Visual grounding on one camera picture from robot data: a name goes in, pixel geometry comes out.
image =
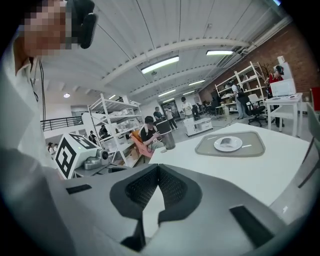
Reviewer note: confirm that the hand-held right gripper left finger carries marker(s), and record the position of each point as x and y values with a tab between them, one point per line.
100	200

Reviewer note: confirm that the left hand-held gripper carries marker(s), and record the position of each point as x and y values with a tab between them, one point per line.
75	155

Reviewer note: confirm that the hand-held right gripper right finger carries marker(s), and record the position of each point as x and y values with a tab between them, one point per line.
212	212

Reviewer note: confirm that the white round plate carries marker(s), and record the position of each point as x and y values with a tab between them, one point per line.
236	146

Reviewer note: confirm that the black square object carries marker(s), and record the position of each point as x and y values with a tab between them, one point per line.
227	142

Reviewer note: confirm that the person's left forearm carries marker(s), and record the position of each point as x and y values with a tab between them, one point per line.
30	205

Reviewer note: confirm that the orange chair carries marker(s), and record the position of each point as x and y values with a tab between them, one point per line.
140	147

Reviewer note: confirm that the black railing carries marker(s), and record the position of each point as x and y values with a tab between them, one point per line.
61	119

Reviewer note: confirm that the white shelf rack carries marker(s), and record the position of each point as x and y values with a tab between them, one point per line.
117	103
250	80

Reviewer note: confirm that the black cylindrical appliance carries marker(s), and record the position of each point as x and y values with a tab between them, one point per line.
166	135

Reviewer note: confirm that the grey rectangular tray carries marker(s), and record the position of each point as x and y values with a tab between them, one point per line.
252	146

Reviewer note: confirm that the round ceiling light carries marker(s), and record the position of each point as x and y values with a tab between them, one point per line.
66	95

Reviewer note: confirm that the white low cabinet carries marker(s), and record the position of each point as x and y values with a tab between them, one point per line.
197	126

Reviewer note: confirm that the long ceiling light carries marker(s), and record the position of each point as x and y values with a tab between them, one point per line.
166	93
276	2
160	65
196	82
220	52

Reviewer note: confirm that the person's white coat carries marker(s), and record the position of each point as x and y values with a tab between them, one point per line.
22	112

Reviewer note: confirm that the black office chair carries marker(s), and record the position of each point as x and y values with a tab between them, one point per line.
257	110

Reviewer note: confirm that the white side table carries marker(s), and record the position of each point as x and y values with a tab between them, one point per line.
285	101

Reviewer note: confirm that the grey chair black legs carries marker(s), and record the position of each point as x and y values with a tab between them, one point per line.
313	125

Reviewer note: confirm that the white box appliance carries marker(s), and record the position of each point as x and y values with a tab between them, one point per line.
282	87

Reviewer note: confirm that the red panel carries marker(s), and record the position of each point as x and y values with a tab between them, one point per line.
316	98

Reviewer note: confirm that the person's head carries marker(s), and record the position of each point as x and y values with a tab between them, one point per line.
42	27

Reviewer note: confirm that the white display board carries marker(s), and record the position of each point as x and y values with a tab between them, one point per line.
288	71

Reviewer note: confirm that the black head camera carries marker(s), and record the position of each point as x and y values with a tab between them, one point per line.
87	30

